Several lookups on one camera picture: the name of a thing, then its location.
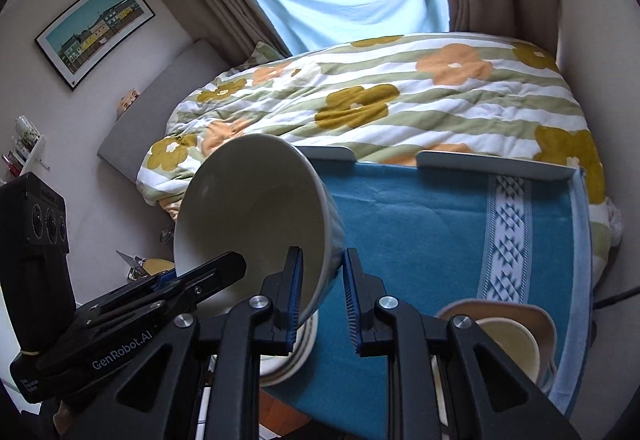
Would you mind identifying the plain white deep plate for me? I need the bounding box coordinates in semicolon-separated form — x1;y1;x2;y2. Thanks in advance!
259;311;319;388

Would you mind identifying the framed harbour houses picture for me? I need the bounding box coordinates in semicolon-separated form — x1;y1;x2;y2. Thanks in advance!
35;0;155;89

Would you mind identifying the pink handled bowl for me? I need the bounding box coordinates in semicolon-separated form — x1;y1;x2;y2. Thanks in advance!
436;299;556;394

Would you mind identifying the white crumpled plastic bag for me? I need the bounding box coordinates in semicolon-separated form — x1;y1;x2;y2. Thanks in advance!
605;197;624;247

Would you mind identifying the small white bowl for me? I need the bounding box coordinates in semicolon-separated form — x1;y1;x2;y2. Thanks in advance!
477;317;540;382

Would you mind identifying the cream ceramic bowl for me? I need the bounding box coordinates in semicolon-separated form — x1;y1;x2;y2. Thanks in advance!
172;132;347;327

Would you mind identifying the floral striped duvet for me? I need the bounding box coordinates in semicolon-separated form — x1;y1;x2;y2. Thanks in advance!
136;33;611;273

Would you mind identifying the green patterned pillow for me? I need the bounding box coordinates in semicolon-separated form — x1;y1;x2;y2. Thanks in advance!
239;42;284;71

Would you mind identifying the grey padded headboard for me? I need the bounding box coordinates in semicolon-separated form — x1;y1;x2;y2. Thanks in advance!
96;40;231;183

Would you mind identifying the small plush toy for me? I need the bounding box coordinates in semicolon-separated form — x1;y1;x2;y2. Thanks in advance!
116;89;139;117

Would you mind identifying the blue patterned tablecloth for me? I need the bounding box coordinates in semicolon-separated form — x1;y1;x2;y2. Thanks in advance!
270;161;592;439

